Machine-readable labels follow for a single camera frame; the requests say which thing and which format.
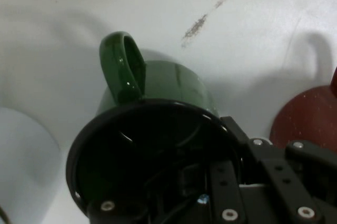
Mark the red speckled enamel mug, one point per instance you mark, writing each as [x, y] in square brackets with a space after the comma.
[302, 113]

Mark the green enamel mug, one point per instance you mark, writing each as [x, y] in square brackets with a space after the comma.
[168, 84]

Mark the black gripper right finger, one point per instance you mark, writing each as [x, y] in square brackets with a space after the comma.
[279, 174]

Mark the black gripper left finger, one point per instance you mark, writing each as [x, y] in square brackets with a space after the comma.
[226, 189]

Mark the white enamel mug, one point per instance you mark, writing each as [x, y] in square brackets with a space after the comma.
[23, 155]

